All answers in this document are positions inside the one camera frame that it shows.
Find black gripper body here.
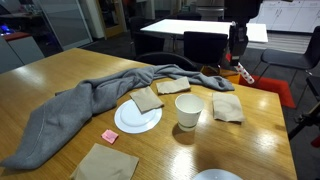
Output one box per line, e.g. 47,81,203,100
228,21,250,56

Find white paper coffee cup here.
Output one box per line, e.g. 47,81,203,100
174,93,205,132

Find black office chair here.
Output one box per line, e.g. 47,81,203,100
176,12,203,22
129,15,166,56
134,51,199,73
183,30,229,66

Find white rectangular table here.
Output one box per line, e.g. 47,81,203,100
139,18,269,44

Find red floor mat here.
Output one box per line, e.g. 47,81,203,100
226,53,297,109

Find brown paper napkin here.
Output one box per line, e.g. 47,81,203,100
211,91,246,123
69,143,140,180
129,85,165,115
155,76,192,95

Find black chair with metal legs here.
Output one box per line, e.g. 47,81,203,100
251,25,320,88

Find black tripod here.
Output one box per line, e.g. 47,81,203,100
287,101,320,141

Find white round plate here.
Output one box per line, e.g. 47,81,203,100
113,98,163,135
191,168,244,180

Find pink sticky note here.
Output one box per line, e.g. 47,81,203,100
101,128,120,145

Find glass partition panel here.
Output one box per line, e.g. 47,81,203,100
33,0,94,51

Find grey fabric cloth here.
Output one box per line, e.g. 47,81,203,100
0,63,236,171

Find grey cabinet with red top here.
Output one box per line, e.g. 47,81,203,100
0,31,46,74

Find white wall cabinets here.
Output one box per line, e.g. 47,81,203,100
248,0,320,34

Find wooden door frame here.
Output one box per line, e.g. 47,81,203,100
96,0,128,39

